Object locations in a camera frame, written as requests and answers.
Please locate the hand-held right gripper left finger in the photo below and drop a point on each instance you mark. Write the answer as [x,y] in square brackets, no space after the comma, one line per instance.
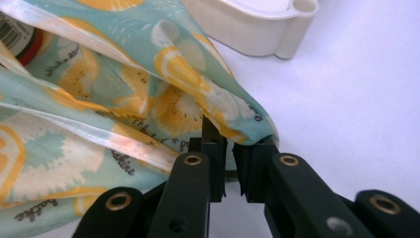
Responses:
[188,198]

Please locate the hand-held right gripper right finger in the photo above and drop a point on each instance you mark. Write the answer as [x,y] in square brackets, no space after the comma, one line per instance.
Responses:
[297,198]

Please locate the orange slice print fabric bag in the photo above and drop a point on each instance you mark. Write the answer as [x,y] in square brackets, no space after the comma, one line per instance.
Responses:
[115,99]

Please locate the white plastic tray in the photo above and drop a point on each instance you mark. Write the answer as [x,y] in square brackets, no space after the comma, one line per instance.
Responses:
[257,29]

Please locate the red can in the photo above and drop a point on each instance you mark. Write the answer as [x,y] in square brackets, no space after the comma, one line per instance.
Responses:
[20,39]

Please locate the white table mat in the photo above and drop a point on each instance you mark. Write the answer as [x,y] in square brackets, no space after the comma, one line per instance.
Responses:
[350,105]

